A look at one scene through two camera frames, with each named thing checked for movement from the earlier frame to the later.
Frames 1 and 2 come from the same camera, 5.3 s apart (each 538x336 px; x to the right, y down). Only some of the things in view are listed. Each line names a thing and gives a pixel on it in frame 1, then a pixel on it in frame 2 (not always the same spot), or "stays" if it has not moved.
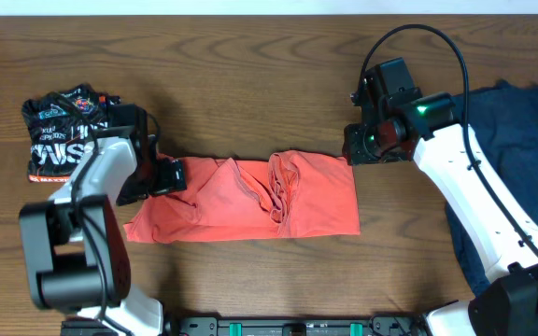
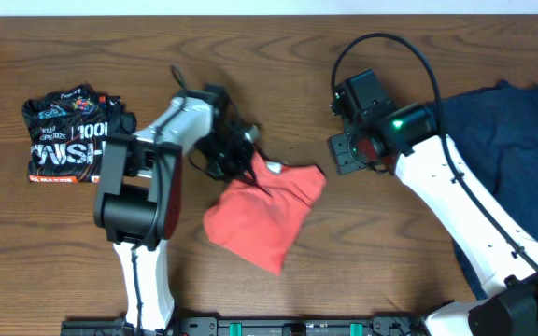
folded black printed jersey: x=61 y=127 stays
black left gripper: x=168 y=184 to x=234 y=171
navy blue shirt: x=517 y=135 stays
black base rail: x=262 y=326 stays
